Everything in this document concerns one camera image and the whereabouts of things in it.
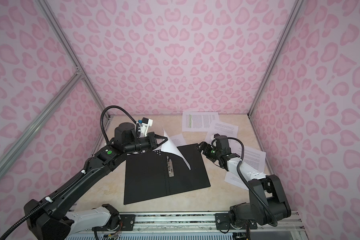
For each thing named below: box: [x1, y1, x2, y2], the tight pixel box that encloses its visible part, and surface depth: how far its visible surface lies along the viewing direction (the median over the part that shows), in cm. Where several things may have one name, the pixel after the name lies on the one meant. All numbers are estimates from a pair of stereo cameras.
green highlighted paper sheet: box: [181, 112, 220, 132], surface depth 120 cm
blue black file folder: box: [124, 143, 211, 205], surface depth 88 cm
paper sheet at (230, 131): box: [204, 120, 242, 148], surface depth 114 cm
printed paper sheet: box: [152, 128, 191, 171], surface depth 70 cm
